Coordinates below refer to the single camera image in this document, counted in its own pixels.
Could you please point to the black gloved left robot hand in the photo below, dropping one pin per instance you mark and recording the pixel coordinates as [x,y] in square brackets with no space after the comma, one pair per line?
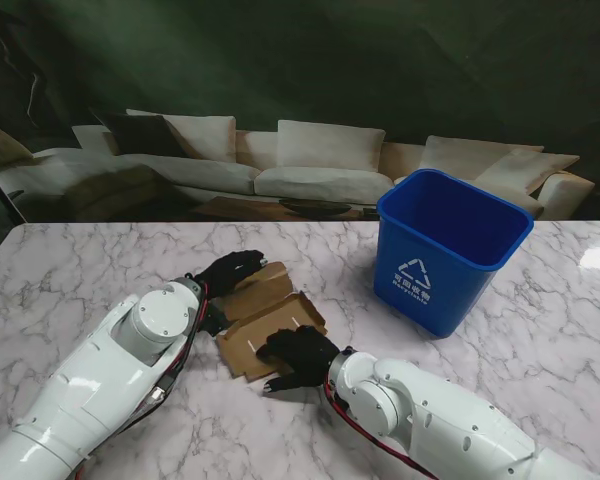
[227,272]

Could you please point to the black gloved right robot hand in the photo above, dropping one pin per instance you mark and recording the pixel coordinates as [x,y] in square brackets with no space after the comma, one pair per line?
[305,355]

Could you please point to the brown cardboard box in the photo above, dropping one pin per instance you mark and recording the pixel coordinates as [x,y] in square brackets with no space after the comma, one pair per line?
[265,300]

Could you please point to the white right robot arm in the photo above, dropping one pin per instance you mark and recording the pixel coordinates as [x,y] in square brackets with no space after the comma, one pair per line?
[430,410]

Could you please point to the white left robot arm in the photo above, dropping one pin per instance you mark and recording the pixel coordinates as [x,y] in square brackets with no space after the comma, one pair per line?
[90,380]

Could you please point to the blue plastic recycling bin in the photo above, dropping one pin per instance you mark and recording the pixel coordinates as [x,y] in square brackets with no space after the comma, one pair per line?
[430,300]

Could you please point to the printed sofa backdrop banner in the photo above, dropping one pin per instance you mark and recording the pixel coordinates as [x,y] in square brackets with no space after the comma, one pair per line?
[300,60]

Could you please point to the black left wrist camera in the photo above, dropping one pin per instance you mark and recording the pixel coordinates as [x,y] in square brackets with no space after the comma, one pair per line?
[212,322]

